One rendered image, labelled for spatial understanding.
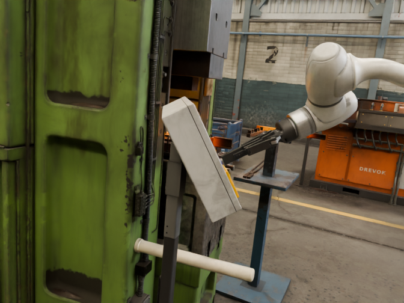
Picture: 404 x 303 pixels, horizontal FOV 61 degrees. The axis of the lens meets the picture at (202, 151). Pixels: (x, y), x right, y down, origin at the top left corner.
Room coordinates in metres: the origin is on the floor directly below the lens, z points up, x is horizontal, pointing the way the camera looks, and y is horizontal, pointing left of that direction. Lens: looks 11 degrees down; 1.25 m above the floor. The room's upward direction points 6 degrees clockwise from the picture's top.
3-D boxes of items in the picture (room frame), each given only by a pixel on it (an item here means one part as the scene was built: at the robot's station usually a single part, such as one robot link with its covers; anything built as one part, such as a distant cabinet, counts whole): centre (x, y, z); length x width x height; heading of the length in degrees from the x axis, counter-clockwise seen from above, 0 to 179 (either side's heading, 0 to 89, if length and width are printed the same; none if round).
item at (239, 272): (1.13, -0.01, 0.62); 0.44 x 0.05 x 0.05; 72
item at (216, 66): (1.55, 0.17, 1.32); 0.42 x 0.20 x 0.10; 72
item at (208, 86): (1.83, 0.00, 1.27); 0.09 x 0.02 x 0.17; 162
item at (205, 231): (1.61, 0.16, 0.69); 0.56 x 0.38 x 0.45; 72
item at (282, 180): (1.99, -0.41, 0.74); 0.40 x 0.30 x 0.02; 155
